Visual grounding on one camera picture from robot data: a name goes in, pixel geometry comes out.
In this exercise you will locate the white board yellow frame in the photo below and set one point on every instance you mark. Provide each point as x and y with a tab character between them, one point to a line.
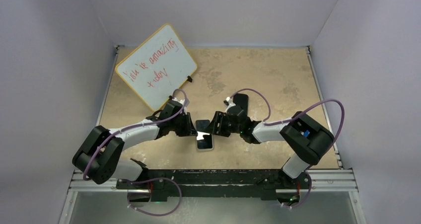
157	67

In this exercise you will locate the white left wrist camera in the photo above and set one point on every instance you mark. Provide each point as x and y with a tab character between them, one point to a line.
182	102

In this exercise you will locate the white phone case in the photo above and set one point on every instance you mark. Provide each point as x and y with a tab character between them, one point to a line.
205	149

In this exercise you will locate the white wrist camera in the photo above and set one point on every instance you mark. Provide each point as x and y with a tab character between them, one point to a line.
229	102
182	102

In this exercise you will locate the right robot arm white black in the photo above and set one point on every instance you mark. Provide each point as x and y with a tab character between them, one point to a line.
307	151

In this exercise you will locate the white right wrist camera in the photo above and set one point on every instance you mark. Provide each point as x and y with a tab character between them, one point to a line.
229	102

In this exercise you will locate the black phone case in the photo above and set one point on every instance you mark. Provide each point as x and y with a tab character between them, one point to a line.
241	100

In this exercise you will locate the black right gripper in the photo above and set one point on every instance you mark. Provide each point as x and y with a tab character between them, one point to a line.
219	117

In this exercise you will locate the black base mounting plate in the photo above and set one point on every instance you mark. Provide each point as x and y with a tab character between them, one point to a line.
265	184

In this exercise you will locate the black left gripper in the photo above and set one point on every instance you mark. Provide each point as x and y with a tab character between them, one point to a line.
188	130

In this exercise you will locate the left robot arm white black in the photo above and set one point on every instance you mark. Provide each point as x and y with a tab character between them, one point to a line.
99	155

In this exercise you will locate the black phone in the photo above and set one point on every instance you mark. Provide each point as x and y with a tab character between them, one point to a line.
204	140

